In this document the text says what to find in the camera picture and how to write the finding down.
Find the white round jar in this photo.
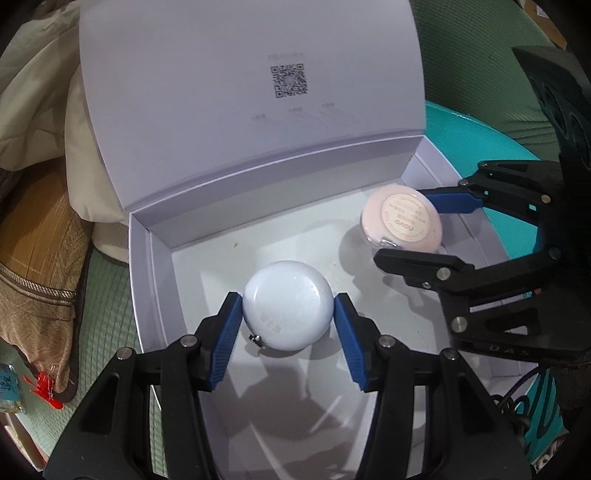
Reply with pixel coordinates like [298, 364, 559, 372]
[243, 261, 334, 350]

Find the red plastic wrapper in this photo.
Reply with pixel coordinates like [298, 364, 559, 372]
[25, 369, 65, 411]

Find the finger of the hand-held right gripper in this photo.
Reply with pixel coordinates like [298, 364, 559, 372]
[373, 247, 563, 334]
[422, 159, 563, 252]

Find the brown striped pillow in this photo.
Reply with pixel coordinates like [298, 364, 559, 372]
[0, 185, 93, 407]

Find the small glass jar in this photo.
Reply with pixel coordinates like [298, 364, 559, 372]
[0, 362, 26, 414]

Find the pink round compact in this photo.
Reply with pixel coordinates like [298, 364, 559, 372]
[360, 185, 445, 254]

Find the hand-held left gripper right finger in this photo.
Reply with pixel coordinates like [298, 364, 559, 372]
[333, 292, 539, 480]

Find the white hinged gift box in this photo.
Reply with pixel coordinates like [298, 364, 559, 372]
[78, 0, 539, 480]

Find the teal foam mat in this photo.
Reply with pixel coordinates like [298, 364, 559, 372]
[422, 100, 573, 462]

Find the beige quilted jacket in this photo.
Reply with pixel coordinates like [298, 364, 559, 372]
[0, 0, 134, 273]

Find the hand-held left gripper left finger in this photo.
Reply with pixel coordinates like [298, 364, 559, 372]
[44, 292, 245, 480]

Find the black braided cable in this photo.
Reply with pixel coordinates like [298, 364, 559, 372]
[489, 369, 561, 435]

